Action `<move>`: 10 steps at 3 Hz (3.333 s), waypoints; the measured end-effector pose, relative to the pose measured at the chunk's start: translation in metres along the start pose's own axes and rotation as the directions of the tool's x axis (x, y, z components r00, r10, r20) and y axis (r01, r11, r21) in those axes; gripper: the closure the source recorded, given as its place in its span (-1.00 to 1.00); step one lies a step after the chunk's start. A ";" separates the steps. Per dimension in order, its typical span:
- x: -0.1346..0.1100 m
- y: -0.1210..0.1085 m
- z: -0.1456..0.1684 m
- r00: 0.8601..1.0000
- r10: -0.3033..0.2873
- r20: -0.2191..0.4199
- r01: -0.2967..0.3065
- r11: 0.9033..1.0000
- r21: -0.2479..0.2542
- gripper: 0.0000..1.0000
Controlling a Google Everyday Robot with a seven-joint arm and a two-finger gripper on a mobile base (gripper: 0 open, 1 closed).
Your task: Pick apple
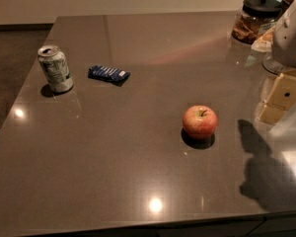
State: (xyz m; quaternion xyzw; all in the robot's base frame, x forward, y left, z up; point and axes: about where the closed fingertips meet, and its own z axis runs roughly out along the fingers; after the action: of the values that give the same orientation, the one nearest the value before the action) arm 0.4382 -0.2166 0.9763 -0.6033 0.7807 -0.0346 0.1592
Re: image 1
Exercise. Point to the blue snack bar wrapper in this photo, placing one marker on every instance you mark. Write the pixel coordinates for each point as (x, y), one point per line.
(108, 74)

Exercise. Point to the glass jar with black lid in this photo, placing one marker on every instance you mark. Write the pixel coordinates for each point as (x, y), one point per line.
(253, 15)

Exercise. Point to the clear plastic snack bag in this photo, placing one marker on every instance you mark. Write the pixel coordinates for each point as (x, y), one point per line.
(264, 38)

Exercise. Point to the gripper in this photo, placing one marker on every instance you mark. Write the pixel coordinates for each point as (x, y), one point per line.
(291, 44)

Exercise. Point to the silver soda can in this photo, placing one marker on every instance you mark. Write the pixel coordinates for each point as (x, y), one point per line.
(55, 68)

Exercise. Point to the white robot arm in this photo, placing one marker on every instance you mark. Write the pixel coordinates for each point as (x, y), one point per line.
(281, 62)

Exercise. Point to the red apple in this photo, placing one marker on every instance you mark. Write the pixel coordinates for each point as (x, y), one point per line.
(199, 122)

